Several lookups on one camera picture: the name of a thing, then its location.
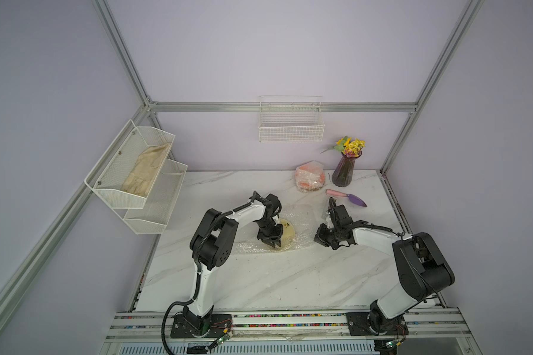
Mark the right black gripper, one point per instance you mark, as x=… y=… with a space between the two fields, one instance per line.
x=317 y=238

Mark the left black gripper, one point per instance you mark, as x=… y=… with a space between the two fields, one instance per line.
x=275 y=238

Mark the clear bubble wrap sheet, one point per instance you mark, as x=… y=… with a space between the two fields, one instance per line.
x=310 y=176
x=300 y=224

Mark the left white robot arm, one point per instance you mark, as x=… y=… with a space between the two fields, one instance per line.
x=212 y=245

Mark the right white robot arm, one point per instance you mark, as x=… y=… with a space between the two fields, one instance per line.
x=421 y=266

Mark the purple glass vase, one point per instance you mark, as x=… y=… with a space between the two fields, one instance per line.
x=343 y=173

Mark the yellow artificial flowers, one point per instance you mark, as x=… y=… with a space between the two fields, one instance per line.
x=348 y=146

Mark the lower white mesh shelf bin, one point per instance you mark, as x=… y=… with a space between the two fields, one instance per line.
x=154 y=217

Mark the white mesh shelf bin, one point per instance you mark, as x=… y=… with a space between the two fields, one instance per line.
x=154 y=217
x=124 y=177

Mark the beige cloth in bin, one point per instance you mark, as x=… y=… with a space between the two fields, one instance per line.
x=139 y=182

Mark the upper white mesh shelf bin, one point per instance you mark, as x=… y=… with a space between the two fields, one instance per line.
x=124 y=177

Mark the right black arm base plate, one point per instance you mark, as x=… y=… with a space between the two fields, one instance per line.
x=372 y=324

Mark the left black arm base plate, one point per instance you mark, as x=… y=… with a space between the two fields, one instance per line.
x=212 y=327

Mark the white wire wall basket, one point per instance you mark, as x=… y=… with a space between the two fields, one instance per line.
x=290 y=119

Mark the aluminium front rail frame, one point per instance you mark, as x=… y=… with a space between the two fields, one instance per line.
x=435 y=322

